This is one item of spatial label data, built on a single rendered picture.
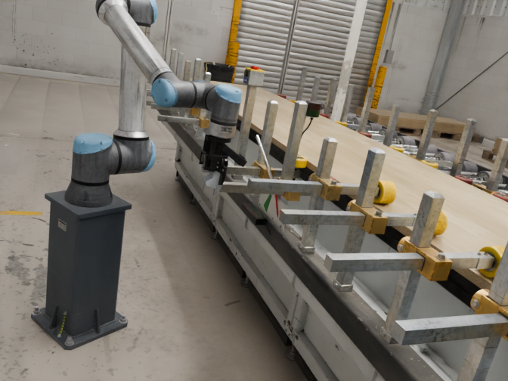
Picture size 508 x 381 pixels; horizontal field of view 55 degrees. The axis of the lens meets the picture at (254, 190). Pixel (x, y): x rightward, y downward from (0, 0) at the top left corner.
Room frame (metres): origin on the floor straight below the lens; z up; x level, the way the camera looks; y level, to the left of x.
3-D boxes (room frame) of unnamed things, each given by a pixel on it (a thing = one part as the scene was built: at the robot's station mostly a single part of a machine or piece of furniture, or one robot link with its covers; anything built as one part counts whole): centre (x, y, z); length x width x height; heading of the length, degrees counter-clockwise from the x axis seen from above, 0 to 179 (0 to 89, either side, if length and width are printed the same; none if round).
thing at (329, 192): (1.55, -0.22, 0.95); 0.13 x 0.06 x 0.05; 24
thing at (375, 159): (1.34, -0.32, 0.90); 0.03 x 0.03 x 0.48; 24
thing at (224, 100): (1.64, 0.14, 1.14); 0.10 x 0.09 x 0.12; 46
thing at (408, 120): (9.85, -2.92, 0.23); 2.41 x 0.77 x 0.17; 115
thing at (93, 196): (1.91, 0.68, 0.65); 0.19 x 0.19 x 0.10
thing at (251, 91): (2.26, 0.09, 0.93); 0.05 x 0.04 x 0.45; 24
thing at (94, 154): (1.92, 0.67, 0.79); 0.17 x 0.15 x 0.18; 136
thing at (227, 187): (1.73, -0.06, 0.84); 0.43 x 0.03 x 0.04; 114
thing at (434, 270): (1.09, -0.43, 0.95); 0.13 x 0.06 x 0.05; 24
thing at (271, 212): (1.81, -0.08, 0.75); 0.26 x 0.01 x 0.10; 24
